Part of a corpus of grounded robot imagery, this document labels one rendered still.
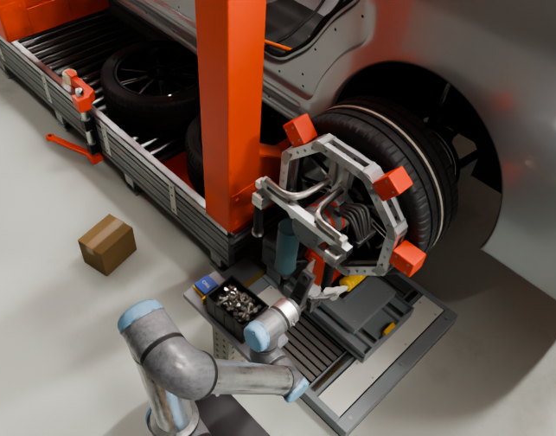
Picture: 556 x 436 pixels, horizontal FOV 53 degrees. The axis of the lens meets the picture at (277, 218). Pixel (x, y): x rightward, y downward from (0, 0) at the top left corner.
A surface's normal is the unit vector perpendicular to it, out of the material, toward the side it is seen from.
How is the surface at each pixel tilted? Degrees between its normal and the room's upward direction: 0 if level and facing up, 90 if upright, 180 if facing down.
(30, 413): 0
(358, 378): 0
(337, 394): 0
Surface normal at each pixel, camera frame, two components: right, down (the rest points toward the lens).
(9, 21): 0.70, 0.55
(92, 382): 0.06, -0.67
